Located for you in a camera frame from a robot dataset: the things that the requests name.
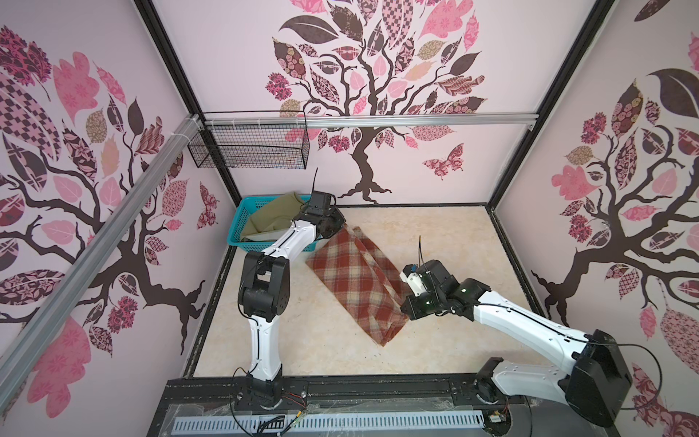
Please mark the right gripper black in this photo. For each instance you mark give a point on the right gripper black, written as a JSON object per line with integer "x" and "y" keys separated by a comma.
{"x": 410, "y": 309}

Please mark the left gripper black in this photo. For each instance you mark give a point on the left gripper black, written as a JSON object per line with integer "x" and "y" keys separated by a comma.
{"x": 332, "y": 210}

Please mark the red plaid skirt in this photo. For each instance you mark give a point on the red plaid skirt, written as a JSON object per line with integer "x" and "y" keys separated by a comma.
{"x": 364, "y": 281}

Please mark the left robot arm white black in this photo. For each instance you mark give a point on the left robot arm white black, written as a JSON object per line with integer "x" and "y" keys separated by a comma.
{"x": 265, "y": 284}

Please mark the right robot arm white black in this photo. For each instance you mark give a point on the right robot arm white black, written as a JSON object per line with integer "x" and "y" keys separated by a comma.
{"x": 585, "y": 371}

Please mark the olive green skirt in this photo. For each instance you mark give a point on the olive green skirt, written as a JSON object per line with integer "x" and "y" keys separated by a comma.
{"x": 271, "y": 213}

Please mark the white folded garment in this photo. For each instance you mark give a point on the white folded garment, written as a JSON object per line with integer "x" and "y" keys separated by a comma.
{"x": 264, "y": 236}

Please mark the teal plastic basket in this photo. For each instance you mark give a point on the teal plastic basket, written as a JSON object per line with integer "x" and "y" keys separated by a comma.
{"x": 236, "y": 226}

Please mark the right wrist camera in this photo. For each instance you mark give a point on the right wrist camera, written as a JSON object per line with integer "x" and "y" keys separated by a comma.
{"x": 413, "y": 276}

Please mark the black wire basket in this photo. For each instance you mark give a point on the black wire basket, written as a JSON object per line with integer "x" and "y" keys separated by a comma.
{"x": 258, "y": 139}

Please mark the aluminium rail back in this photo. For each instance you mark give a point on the aluminium rail back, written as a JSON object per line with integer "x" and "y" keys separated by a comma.
{"x": 475, "y": 119}

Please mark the aluminium rail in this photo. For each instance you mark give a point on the aluminium rail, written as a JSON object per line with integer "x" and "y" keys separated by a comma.
{"x": 21, "y": 356}
{"x": 475, "y": 119}

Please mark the white slotted cable duct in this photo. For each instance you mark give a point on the white slotted cable duct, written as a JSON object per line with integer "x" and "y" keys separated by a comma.
{"x": 326, "y": 423}

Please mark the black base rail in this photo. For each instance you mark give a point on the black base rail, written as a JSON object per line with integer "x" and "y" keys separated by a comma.
{"x": 514, "y": 416}

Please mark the aluminium rail left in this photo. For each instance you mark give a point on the aluminium rail left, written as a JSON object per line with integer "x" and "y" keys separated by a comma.
{"x": 21, "y": 356}

